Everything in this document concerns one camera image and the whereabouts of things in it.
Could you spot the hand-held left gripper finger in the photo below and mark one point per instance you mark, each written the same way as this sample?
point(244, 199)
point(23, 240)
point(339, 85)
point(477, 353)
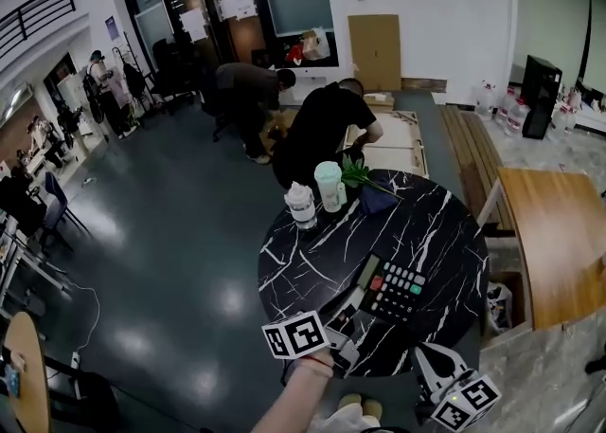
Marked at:
point(362, 299)
point(340, 319)

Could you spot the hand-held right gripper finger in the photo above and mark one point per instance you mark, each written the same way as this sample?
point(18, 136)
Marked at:
point(424, 365)
point(452, 356)

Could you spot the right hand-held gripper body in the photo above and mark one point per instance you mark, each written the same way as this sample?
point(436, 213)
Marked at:
point(466, 402)

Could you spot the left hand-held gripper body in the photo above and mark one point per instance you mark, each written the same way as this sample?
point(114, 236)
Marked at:
point(298, 334)

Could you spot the black desktop calculator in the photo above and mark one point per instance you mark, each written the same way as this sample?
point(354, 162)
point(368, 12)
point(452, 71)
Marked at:
point(395, 291)

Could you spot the person's left forearm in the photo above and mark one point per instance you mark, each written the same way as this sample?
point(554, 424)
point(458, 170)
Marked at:
point(289, 398)

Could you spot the white plastic bag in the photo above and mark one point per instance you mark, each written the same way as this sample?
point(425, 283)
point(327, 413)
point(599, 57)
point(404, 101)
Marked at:
point(499, 305)

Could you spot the person's beige shoes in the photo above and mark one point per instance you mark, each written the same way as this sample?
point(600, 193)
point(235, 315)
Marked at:
point(360, 403)

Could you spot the open cardboard box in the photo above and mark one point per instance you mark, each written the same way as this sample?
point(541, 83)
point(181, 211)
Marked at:
point(518, 298)

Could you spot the person's white clothing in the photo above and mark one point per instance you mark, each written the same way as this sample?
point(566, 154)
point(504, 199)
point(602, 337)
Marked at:
point(345, 421)

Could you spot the dark blue cloth pouch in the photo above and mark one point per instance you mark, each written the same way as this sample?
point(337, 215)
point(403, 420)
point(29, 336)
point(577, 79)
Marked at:
point(379, 199)

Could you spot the clear bottle with white lid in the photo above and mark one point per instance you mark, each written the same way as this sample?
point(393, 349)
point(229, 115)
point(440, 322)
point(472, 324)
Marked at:
point(301, 206)

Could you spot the mint green lidded cup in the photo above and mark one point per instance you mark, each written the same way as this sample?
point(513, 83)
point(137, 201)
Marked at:
point(330, 187)

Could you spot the green leafy plant sprig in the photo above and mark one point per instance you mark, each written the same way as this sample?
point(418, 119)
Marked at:
point(360, 175)

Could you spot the wooden desk with white legs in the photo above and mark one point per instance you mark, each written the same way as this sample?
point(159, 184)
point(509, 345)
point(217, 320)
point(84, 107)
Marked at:
point(554, 241)

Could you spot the white power strip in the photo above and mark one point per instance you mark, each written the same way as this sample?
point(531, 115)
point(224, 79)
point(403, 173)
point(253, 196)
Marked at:
point(75, 359)

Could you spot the group of clear water jugs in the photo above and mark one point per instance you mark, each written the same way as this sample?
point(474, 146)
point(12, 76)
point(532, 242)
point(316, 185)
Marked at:
point(511, 111)

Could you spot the brown cardboard sheet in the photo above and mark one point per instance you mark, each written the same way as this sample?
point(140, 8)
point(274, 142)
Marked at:
point(374, 52)

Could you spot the red and white bags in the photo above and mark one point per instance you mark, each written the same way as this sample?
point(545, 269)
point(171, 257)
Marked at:
point(308, 47)

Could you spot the black cabinet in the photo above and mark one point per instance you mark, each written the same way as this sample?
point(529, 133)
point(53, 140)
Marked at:
point(542, 97)

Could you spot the blue chair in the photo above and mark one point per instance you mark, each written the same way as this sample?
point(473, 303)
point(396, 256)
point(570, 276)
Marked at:
point(57, 208)

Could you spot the round wooden table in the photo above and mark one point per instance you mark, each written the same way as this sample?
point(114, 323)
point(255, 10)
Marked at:
point(26, 374)

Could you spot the black office chair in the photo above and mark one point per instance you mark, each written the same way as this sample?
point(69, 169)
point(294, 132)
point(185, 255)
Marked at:
point(165, 71)

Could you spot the white wooden frame panel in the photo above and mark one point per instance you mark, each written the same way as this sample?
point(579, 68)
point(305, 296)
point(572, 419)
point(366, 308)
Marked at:
point(397, 135)

